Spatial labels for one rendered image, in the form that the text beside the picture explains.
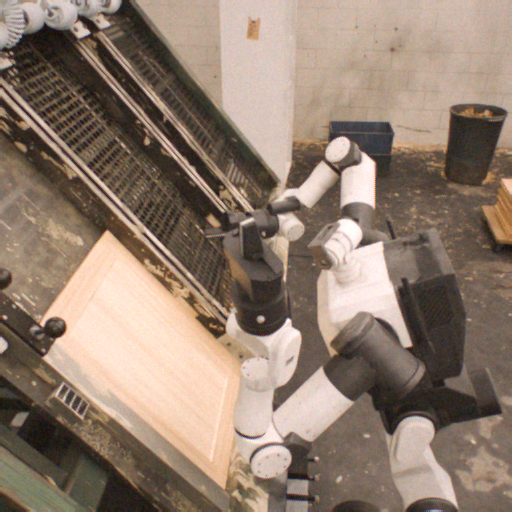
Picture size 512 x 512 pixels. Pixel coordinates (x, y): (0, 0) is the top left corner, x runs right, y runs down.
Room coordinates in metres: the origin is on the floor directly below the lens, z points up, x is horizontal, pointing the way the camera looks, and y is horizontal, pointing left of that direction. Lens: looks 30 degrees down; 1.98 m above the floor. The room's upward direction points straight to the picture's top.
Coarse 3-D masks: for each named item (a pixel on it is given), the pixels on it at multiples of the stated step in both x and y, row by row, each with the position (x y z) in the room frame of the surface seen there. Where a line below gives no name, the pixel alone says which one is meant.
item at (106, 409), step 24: (0, 336) 0.78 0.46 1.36; (24, 360) 0.78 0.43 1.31; (48, 360) 0.78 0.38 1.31; (72, 360) 0.81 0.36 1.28; (72, 384) 0.77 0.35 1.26; (96, 384) 0.80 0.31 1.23; (96, 408) 0.76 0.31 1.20; (120, 408) 0.79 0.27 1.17; (120, 432) 0.76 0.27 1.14; (144, 432) 0.78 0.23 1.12; (144, 456) 0.76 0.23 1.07; (168, 456) 0.77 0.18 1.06; (168, 480) 0.75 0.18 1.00; (192, 480) 0.76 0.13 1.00; (216, 504) 0.75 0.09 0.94
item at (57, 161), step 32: (0, 64) 1.31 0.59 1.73; (0, 96) 1.28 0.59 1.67; (0, 128) 1.28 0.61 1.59; (32, 128) 1.27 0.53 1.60; (32, 160) 1.28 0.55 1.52; (64, 160) 1.27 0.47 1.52; (64, 192) 1.27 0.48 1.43; (96, 192) 1.26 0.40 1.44; (96, 224) 1.26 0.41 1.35; (128, 224) 1.26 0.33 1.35; (160, 256) 1.26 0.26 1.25; (192, 288) 1.25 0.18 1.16; (224, 320) 1.25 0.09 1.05; (256, 352) 1.24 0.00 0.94
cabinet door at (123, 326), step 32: (96, 256) 1.14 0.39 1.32; (128, 256) 1.24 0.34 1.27; (64, 288) 0.99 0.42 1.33; (96, 288) 1.05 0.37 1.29; (128, 288) 1.14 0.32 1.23; (160, 288) 1.23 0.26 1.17; (96, 320) 0.97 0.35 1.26; (128, 320) 1.04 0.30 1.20; (160, 320) 1.13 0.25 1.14; (192, 320) 1.22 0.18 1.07; (96, 352) 0.90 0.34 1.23; (128, 352) 0.96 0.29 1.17; (160, 352) 1.03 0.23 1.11; (192, 352) 1.12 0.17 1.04; (224, 352) 1.21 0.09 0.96; (128, 384) 0.88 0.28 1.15; (160, 384) 0.95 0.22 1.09; (192, 384) 1.02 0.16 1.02; (224, 384) 1.11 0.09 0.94; (160, 416) 0.87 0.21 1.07; (192, 416) 0.93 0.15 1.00; (224, 416) 1.00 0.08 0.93; (192, 448) 0.85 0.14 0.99; (224, 448) 0.92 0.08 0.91; (224, 480) 0.84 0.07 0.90
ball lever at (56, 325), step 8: (48, 320) 0.74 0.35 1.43; (56, 320) 0.74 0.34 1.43; (64, 320) 0.75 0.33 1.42; (32, 328) 0.79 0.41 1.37; (48, 328) 0.73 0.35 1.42; (56, 328) 0.73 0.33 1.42; (64, 328) 0.73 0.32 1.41; (40, 336) 0.79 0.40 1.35; (48, 336) 0.73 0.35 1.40; (56, 336) 0.72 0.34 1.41
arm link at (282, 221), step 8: (288, 200) 1.47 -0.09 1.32; (296, 200) 1.47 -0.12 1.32; (272, 208) 1.42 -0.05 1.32; (280, 208) 1.43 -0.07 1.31; (288, 208) 1.44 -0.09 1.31; (296, 208) 1.46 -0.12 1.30; (272, 216) 1.42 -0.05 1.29; (280, 216) 1.44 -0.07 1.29; (288, 216) 1.44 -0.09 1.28; (272, 224) 1.41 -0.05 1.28; (280, 224) 1.43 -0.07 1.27; (288, 224) 1.41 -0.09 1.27; (296, 224) 1.41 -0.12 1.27; (272, 232) 1.40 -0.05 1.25; (280, 232) 1.43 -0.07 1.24; (288, 232) 1.41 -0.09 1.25; (296, 232) 1.42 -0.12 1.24; (288, 240) 1.41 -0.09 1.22
